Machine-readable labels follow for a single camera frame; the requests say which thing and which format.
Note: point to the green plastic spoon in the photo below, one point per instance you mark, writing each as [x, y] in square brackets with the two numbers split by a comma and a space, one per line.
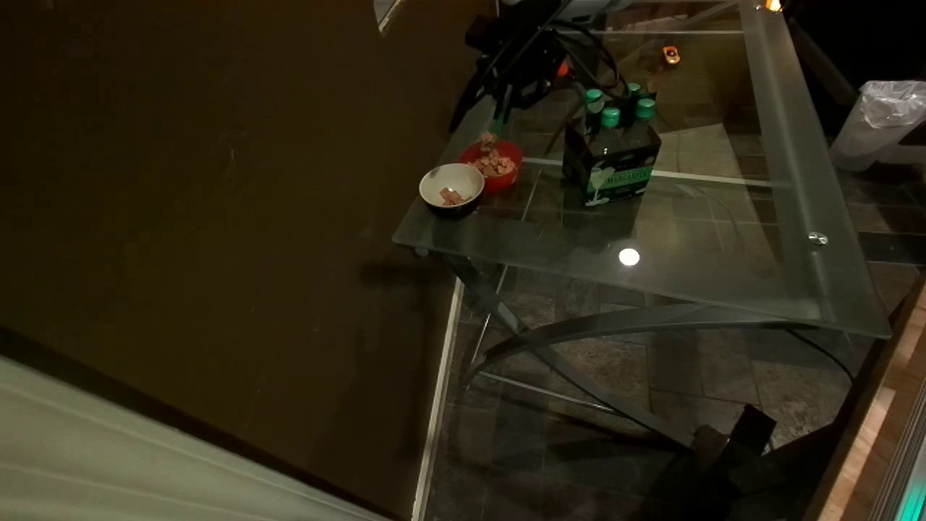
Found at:
[498, 122]

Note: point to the white plastic trash bag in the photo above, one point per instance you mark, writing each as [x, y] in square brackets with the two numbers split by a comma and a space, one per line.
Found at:
[880, 118]

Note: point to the small orange object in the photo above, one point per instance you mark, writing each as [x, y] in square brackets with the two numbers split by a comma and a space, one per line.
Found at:
[672, 56]

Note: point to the green capped bottle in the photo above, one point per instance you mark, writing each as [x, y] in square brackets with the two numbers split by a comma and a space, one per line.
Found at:
[608, 118]
[594, 99]
[647, 108]
[636, 90]

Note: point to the black cardboard bottle carrier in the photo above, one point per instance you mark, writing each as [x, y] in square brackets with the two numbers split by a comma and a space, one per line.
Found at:
[612, 163]

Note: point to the silver table bolt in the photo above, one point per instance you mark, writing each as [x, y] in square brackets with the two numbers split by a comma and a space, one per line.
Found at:
[818, 240]

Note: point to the red plastic bowl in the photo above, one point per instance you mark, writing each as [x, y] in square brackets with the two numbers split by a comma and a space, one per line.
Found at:
[508, 174]

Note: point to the cereal heap in red bowl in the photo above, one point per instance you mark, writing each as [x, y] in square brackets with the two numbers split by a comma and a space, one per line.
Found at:
[497, 163]

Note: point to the white ceramic bowl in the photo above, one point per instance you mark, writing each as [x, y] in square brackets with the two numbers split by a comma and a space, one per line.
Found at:
[437, 179]

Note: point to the glass table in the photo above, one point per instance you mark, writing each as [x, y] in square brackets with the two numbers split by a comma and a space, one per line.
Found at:
[617, 319]

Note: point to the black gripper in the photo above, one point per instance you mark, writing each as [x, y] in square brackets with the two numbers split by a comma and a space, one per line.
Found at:
[521, 60]

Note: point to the cereal heap in white bowl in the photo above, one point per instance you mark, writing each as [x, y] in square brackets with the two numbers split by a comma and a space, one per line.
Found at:
[449, 198]

